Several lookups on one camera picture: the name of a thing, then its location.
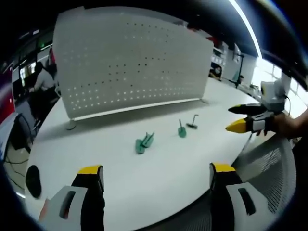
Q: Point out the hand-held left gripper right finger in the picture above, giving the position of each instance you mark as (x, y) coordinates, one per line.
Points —
(237, 197)

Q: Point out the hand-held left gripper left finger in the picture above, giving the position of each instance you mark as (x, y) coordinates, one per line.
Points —
(72, 202)

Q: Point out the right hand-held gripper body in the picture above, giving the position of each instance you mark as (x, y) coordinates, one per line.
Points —
(274, 95)

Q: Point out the dark hook assembly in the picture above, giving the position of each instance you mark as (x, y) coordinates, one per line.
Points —
(193, 122)

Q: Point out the green hook assembly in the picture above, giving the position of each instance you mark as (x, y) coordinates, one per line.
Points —
(143, 144)
(182, 130)

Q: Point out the white perforated mounting plate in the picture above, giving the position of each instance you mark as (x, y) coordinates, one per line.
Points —
(130, 65)

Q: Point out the person's right hand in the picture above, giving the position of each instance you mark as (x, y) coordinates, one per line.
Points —
(286, 125)

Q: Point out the black tripod stand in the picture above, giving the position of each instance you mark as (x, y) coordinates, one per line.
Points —
(238, 69)

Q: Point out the white mesh office chair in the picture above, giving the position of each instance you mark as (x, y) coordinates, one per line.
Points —
(267, 168)

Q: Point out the black office chair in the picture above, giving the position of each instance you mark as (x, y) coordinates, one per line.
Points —
(22, 130)

